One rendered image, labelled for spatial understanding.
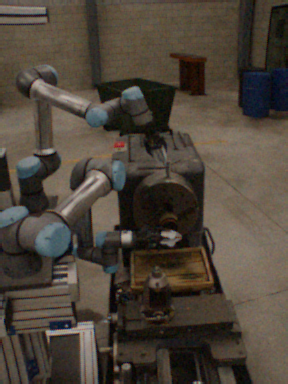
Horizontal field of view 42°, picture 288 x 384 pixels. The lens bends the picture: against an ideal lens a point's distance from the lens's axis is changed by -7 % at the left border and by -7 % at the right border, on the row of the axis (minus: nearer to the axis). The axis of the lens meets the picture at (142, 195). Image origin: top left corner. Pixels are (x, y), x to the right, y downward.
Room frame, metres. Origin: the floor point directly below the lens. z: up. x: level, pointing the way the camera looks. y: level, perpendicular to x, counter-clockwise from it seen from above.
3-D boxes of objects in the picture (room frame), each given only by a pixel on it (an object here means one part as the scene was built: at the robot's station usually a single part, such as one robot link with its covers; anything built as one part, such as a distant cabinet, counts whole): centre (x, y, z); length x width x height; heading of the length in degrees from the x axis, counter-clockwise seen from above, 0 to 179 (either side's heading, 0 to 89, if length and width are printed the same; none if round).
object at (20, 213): (1.15, 0.44, 1.33); 0.13 x 0.12 x 0.14; 63
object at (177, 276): (1.49, -0.11, 0.89); 0.36 x 0.30 x 0.04; 91
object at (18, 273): (1.15, 0.45, 1.21); 0.15 x 0.15 x 0.10
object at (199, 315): (1.10, -0.10, 0.95); 0.43 x 0.17 x 0.05; 91
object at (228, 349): (1.06, -0.12, 0.90); 0.47 x 0.30 x 0.06; 91
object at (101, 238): (1.45, 0.15, 1.09); 0.11 x 0.08 x 0.09; 90
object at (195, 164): (2.15, -0.09, 1.06); 0.59 x 0.48 x 0.39; 1
